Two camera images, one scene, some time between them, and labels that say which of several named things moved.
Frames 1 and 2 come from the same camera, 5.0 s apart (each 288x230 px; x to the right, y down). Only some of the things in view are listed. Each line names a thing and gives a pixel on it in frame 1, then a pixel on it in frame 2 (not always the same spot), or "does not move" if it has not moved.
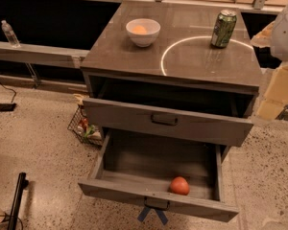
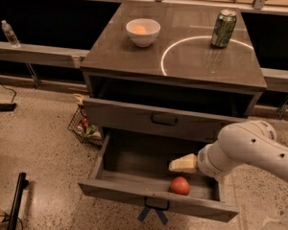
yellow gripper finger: [280, 92] to [210, 160]
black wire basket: [84, 129] does not move
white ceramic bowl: [152, 28] does not move
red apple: [180, 186] does not move
